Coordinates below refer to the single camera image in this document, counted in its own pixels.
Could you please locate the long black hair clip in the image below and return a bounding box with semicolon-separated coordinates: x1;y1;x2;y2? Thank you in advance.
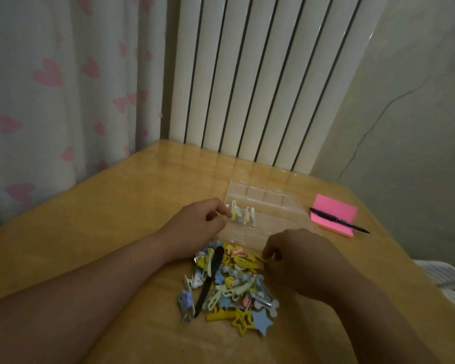
194;246;225;319

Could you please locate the person's right forearm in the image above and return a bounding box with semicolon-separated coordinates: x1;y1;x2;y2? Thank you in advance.
325;276;442;364

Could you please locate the white radiator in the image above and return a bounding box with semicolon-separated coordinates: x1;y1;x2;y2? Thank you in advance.
169;0;365;175

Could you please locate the person's right hand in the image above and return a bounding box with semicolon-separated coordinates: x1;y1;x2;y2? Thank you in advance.
262;228;360;304

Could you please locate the pile of colourful hair clips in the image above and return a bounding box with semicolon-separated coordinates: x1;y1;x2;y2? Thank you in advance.
177;239;281;338

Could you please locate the person's left forearm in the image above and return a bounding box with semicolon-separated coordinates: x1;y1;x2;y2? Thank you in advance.
0;230;172;364

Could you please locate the person's left hand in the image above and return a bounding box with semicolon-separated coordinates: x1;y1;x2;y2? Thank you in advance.
162;198;233;263

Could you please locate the white striped cloth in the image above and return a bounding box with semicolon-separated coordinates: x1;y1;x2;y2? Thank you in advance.
414;260;455;320

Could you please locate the pink sticky note pad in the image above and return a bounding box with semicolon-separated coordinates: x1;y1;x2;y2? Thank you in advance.
309;193;359;239

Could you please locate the clear plastic compartment box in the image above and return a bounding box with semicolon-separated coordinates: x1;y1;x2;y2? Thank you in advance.
217;179;319;250

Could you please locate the white curtain with pink hearts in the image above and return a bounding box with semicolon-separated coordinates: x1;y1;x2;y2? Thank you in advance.
0;0;168;224

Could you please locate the black pen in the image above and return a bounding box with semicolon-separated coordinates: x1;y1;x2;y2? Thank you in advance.
309;207;371;235

